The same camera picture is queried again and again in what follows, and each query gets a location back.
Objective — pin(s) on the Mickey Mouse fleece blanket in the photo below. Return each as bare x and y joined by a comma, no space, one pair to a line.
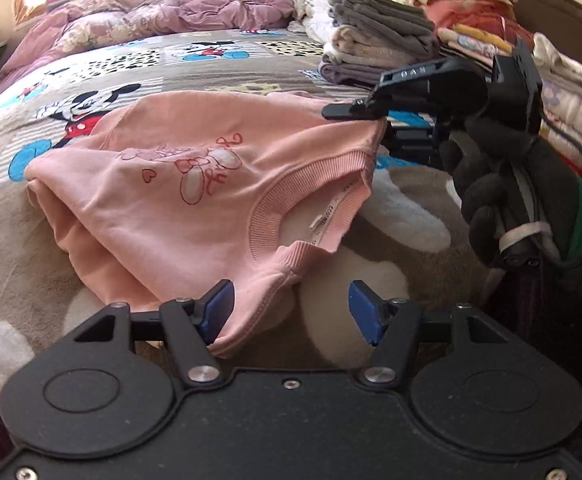
407,240

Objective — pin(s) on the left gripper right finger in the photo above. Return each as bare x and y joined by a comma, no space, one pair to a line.
391,327

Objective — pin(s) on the beige patterned folded blanket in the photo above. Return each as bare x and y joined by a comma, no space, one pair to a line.
349,45

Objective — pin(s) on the pink child sweatshirt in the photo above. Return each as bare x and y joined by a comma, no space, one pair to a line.
179,190

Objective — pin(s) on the dark grey folded blanket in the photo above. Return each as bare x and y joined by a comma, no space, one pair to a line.
395,25

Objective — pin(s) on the lilac grey folded blanket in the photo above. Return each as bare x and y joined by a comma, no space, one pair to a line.
357,75

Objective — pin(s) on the right black gloved hand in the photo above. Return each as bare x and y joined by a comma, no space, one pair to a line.
486,187

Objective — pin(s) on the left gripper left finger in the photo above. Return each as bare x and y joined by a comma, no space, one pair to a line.
190,326

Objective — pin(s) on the crumpled purple quilt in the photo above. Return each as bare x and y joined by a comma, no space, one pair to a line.
83,25

